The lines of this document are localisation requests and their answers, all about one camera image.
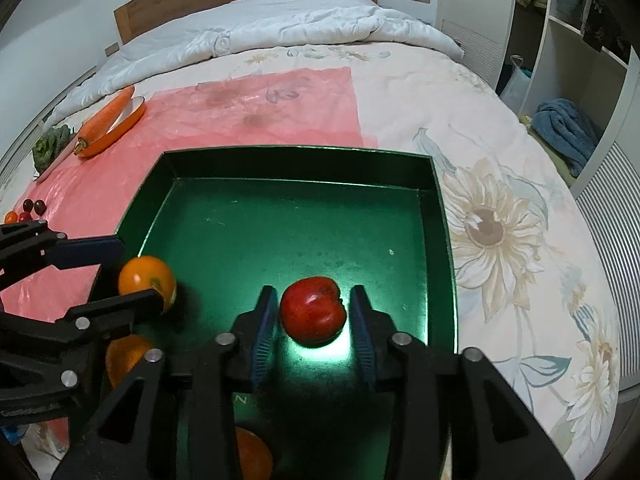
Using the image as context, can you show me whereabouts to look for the red apple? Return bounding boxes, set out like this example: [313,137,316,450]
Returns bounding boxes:
[280,276,347,347]
[18,211,32,222]

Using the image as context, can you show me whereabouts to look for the orange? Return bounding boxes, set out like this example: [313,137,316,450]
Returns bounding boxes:
[4,210,18,224]
[117,255,177,311]
[105,334,154,388]
[236,427,273,480]

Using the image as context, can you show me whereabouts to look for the pink plastic sheet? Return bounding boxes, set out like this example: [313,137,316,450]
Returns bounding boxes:
[0,65,379,453]

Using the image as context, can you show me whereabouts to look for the green leafy vegetable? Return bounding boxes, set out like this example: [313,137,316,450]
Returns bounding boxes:
[32,125,74,174]

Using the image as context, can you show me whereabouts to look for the floral bed cover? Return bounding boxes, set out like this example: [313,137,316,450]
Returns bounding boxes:
[0,41,622,480]

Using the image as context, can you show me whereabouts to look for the green rectangular tray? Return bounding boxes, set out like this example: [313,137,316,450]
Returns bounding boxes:
[117,146,458,479]

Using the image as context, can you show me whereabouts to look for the carrot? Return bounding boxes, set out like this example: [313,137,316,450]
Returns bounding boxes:
[74,86,134,155]

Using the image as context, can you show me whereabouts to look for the orange rimmed plate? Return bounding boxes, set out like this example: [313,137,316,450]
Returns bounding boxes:
[76,96,146,159]

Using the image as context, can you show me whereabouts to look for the white slatted door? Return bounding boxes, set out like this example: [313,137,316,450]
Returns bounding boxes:
[576,143,640,390]

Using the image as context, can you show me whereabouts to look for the blue towel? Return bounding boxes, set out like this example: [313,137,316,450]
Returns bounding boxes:
[532,99,603,178]

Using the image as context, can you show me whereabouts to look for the white plastic bag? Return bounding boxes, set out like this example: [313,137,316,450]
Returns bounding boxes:
[500,54,532,115]

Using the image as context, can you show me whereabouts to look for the white wardrobe shelving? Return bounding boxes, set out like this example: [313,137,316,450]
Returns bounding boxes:
[520,0,639,197]

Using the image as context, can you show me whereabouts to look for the white duvet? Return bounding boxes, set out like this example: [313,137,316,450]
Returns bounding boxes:
[44,0,464,128]

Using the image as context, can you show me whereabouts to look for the hanging dark clothes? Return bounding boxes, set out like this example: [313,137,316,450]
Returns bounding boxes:
[582,0,631,63]

